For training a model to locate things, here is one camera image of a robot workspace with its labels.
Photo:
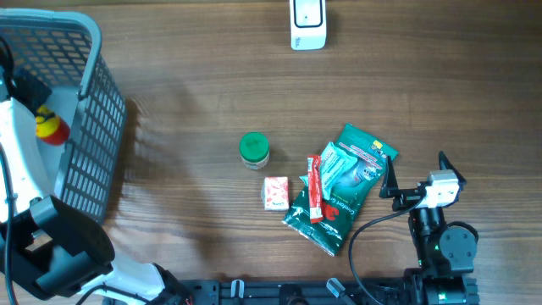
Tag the teal wet wipes pack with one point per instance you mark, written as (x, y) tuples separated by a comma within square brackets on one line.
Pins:
[(334, 162)]

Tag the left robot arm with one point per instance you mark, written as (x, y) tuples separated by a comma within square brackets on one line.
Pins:
[(48, 247)]

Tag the white barcode scanner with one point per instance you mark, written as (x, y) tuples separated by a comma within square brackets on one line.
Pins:
[(308, 24)]

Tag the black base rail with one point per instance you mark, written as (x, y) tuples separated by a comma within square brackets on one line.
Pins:
[(385, 290)]

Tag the red sauce bottle green cap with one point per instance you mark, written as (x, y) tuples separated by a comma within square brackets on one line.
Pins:
[(50, 127)]

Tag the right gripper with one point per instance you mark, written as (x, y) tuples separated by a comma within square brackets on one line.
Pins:
[(406, 197)]

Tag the red stick sachet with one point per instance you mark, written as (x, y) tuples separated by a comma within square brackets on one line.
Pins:
[(314, 185)]

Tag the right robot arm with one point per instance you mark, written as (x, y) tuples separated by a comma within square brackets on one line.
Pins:
[(445, 250)]

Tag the grey plastic shopping basket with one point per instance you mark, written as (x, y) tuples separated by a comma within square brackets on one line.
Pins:
[(63, 51)]

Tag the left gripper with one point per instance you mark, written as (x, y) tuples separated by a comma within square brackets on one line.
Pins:
[(43, 89)]

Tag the green lid jar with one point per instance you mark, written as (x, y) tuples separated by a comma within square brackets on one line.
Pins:
[(254, 150)]

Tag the green 3M gloves package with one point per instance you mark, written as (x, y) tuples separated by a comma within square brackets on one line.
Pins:
[(348, 194)]

